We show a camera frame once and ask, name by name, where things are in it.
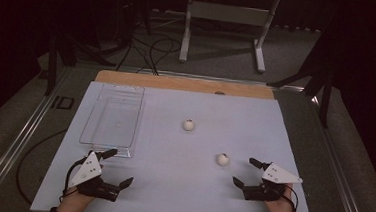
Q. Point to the white metal stand frame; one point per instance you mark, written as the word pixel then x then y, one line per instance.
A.
pixel 229 13

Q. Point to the person's right hand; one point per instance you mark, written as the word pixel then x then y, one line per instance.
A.
pixel 281 211

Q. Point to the clear plastic tray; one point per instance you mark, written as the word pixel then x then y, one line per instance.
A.
pixel 114 121

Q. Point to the pale blue table mat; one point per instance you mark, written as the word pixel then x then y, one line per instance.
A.
pixel 177 185

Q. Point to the aluminium floor rail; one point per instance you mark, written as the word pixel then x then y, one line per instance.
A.
pixel 342 170
pixel 16 137

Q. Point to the black angled stand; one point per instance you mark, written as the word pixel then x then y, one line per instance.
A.
pixel 325 95

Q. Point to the black tripod stand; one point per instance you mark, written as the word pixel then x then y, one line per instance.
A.
pixel 52 63

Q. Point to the white ball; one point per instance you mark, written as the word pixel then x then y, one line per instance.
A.
pixel 188 125
pixel 222 159

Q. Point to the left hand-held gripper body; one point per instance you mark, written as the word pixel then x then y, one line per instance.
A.
pixel 86 172

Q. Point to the person's left hand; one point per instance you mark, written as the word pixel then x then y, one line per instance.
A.
pixel 73 202

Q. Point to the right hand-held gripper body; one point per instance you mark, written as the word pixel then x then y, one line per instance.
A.
pixel 279 175

